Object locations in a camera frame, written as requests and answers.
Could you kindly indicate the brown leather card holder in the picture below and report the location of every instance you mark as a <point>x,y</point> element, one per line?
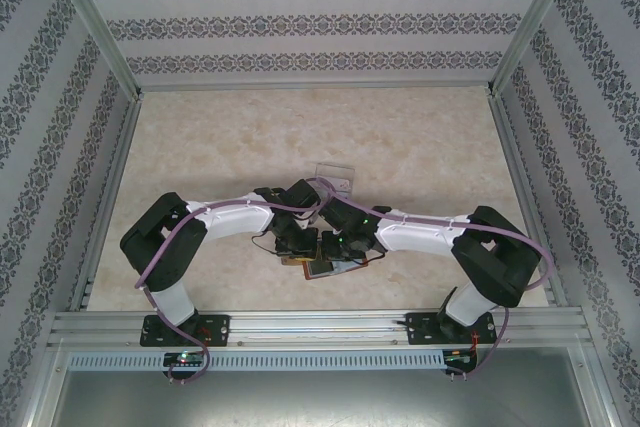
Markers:
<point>320,271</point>

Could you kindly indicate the white VIP card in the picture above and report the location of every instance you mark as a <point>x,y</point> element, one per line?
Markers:
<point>345,187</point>

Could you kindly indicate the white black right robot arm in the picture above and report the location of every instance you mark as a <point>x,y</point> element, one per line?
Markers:
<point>420,237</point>

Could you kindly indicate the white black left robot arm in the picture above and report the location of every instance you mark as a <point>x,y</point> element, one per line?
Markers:
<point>235,219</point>

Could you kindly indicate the clear acrylic box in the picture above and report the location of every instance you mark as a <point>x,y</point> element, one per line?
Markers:
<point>335,169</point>

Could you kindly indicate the small green circuit board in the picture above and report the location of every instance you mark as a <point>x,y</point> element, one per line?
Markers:
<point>182,358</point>
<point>457,357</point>

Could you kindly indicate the grey metal panel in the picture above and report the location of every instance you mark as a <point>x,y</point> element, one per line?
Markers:
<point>320,399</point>

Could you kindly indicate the long aluminium mounting rail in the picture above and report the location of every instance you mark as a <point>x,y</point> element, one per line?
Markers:
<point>320,329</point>

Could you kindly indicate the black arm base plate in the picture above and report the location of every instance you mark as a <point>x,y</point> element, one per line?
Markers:
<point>420,329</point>
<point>220,327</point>

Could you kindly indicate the aluminium side rail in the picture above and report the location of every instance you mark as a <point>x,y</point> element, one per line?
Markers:
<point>527,197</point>
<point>108,197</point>

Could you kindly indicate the aluminium frame post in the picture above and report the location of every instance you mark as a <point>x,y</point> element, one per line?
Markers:
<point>107,32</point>
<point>527,32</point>

